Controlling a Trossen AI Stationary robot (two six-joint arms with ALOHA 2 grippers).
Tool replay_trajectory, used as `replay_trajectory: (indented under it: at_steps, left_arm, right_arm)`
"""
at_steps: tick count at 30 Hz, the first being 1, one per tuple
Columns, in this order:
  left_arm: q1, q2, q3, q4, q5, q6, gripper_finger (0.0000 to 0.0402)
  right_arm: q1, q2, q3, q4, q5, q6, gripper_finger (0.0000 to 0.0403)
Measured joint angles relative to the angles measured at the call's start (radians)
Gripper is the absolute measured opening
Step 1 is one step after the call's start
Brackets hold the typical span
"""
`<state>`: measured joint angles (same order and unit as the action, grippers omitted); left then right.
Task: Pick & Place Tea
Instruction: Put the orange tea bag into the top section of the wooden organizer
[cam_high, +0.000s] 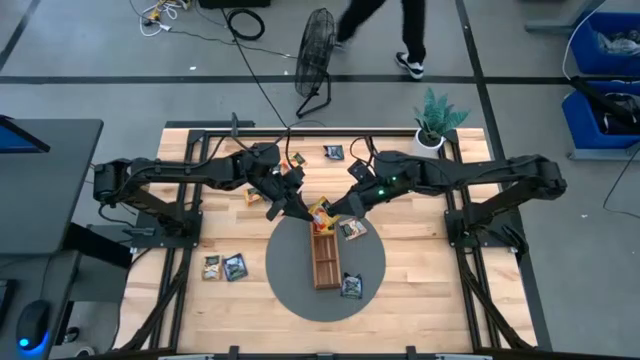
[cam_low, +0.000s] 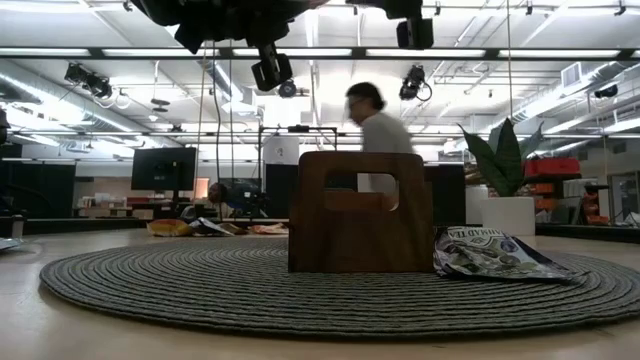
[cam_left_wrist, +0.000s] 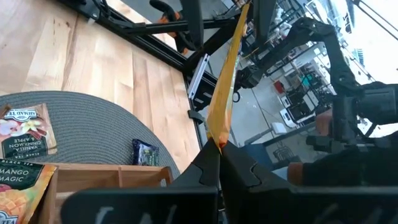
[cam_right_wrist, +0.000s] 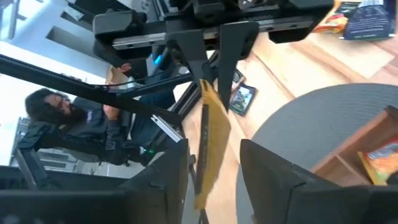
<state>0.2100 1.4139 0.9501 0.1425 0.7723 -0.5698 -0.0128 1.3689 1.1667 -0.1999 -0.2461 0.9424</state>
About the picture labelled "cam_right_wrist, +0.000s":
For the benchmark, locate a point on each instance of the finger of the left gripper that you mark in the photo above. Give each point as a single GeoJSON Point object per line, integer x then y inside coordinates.
{"type": "Point", "coordinates": [236, 46]}
{"type": "Point", "coordinates": [192, 49]}

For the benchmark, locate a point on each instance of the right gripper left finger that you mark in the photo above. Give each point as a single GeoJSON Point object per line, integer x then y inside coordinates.
{"type": "Point", "coordinates": [140, 205]}

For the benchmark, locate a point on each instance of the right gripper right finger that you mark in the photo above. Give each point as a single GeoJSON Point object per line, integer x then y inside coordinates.
{"type": "Point", "coordinates": [295, 202]}

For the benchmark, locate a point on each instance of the dark blue tea packet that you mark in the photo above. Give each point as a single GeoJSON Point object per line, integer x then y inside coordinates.
{"type": "Point", "coordinates": [242, 101]}
{"type": "Point", "coordinates": [370, 23]}

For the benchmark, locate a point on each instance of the orange tea packet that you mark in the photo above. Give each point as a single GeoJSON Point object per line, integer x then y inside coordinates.
{"type": "Point", "coordinates": [379, 161]}
{"type": "Point", "coordinates": [217, 133]}
{"type": "Point", "coordinates": [334, 21]}

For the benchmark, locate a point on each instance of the wooden tea organizer box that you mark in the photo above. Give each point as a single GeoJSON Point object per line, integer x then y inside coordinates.
{"type": "Point", "coordinates": [342, 161]}

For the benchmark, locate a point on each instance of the round grey woven placemat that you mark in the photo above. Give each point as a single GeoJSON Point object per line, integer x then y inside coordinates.
{"type": "Point", "coordinates": [311, 118]}

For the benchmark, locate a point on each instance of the person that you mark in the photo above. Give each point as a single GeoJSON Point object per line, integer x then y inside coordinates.
{"type": "Point", "coordinates": [87, 124]}

